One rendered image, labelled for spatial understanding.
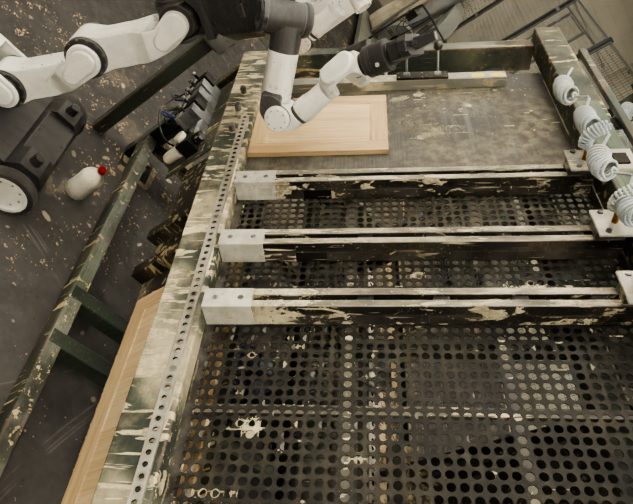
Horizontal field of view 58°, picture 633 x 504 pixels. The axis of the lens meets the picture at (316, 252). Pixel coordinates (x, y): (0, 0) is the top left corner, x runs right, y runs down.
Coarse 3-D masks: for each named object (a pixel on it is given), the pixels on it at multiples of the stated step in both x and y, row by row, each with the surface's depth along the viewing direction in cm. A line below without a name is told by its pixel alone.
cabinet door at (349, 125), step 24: (360, 96) 222; (384, 96) 221; (312, 120) 212; (336, 120) 211; (360, 120) 210; (384, 120) 208; (264, 144) 202; (288, 144) 201; (312, 144) 200; (336, 144) 199; (360, 144) 198; (384, 144) 197
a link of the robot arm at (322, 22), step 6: (324, 12) 211; (330, 12) 209; (318, 18) 212; (324, 18) 211; (330, 18) 210; (318, 24) 212; (324, 24) 212; (330, 24) 213; (312, 30) 214; (318, 30) 214; (324, 30) 214; (312, 36) 216; (318, 36) 216; (312, 42) 216
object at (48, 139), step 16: (0, 112) 211; (16, 112) 217; (32, 112) 224; (48, 112) 228; (64, 112) 232; (80, 112) 239; (0, 128) 208; (16, 128) 214; (32, 128) 219; (48, 128) 224; (64, 128) 231; (80, 128) 240; (0, 144) 205; (16, 144) 211; (32, 144) 214; (48, 144) 221; (64, 144) 228; (0, 160) 204; (16, 160) 204; (32, 160) 207; (48, 160) 215; (32, 176) 208; (48, 176) 216
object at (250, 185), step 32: (608, 128) 158; (576, 160) 168; (256, 192) 180; (288, 192) 180; (320, 192) 179; (352, 192) 178; (384, 192) 177; (416, 192) 177; (448, 192) 176; (480, 192) 175; (512, 192) 174; (544, 192) 174; (576, 192) 173
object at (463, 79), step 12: (468, 72) 225; (480, 72) 224; (492, 72) 224; (504, 72) 223; (300, 84) 228; (312, 84) 228; (336, 84) 227; (348, 84) 227; (372, 84) 226; (384, 84) 226; (396, 84) 226; (408, 84) 225; (420, 84) 225; (432, 84) 225; (444, 84) 224; (456, 84) 224; (468, 84) 224; (480, 84) 223; (492, 84) 223; (504, 84) 223
